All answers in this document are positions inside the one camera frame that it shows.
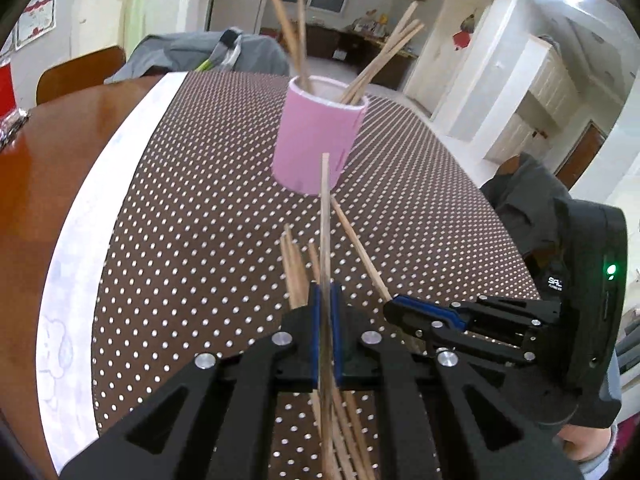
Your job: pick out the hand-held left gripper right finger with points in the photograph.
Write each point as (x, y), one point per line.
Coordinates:
(336, 330)

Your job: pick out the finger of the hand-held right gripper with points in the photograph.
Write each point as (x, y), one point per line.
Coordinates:
(500, 312)
(415, 322)

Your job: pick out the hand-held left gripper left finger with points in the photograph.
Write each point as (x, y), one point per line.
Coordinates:
(314, 330)

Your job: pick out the bunch of wooden chopsticks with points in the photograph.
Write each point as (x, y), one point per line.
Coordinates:
(294, 280)

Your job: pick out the thin wooden chopstick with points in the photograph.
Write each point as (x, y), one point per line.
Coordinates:
(301, 25)
(397, 50)
(400, 40)
(396, 31)
(287, 30)
(325, 220)

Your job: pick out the pink cup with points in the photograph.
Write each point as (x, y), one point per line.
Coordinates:
(315, 145)

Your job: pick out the person's right forearm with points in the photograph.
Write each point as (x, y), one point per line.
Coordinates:
(614, 410)

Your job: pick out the person's right hand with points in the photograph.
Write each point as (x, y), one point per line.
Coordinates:
(585, 452)

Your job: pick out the dark grey jacket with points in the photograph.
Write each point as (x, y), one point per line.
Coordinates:
(525, 210)

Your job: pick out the wooden chair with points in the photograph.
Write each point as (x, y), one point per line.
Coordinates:
(509, 164)
(80, 77)

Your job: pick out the brown polka dot tablecloth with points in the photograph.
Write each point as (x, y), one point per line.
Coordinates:
(200, 220)

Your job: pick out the brown wooden door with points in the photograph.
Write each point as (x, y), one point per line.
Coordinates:
(582, 160)

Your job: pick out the tall white cabinet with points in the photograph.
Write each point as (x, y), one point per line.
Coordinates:
(545, 80)

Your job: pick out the white door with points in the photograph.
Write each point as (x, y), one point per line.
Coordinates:
(450, 60)

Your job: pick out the red hanging ornament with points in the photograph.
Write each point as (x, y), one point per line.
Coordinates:
(462, 37)

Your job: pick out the assorted small bottles and boxes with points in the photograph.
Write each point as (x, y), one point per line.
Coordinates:
(367, 25)

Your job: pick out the light grey jacket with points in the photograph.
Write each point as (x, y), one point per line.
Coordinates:
(170, 52)

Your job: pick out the wooden chair back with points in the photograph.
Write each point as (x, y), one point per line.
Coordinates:
(80, 77)

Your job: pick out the clear plastic packet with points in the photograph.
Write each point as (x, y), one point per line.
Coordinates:
(12, 127)

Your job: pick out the light green curtain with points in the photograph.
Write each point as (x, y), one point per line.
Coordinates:
(140, 5)

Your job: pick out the red bag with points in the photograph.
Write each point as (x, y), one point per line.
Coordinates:
(5, 90)

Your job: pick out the wall of award certificates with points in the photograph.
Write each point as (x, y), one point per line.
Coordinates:
(35, 15)

